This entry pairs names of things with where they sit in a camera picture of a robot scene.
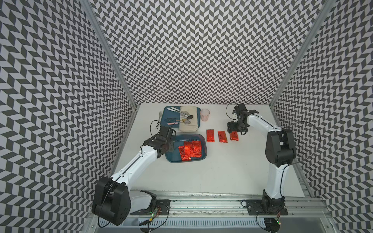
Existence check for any teal storage box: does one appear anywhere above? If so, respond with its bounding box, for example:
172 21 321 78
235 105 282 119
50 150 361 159
165 134 207 163

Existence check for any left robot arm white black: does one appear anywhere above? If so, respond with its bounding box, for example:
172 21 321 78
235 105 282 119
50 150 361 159
92 126 176 226

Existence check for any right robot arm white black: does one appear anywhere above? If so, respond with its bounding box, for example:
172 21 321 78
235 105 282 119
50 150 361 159
227 103 296 216

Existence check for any teal cutlery tray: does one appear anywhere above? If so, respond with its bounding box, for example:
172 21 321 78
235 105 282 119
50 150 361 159
161 105 201 129

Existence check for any pink translucent cup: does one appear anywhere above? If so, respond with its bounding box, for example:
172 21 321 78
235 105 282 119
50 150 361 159
200 109 210 121

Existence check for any beige folded cloth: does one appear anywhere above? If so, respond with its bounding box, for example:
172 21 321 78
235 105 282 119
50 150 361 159
178 106 200 132

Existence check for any patterned handle fork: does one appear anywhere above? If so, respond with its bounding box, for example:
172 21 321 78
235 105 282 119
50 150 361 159
156 111 163 129

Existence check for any pink handled spoon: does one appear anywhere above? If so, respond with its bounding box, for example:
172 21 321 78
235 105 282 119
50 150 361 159
167 119 191 125

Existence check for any black handled spoon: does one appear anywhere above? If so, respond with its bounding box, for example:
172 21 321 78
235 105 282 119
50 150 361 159
166 115 193 120

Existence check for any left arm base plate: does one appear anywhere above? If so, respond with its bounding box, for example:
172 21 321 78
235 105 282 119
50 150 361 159
130 199 171 216

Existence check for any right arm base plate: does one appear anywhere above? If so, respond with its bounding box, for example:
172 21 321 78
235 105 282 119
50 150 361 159
244 199 288 216

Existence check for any aluminium front rail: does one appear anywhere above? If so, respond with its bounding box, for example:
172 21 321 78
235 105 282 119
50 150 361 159
151 190 332 218

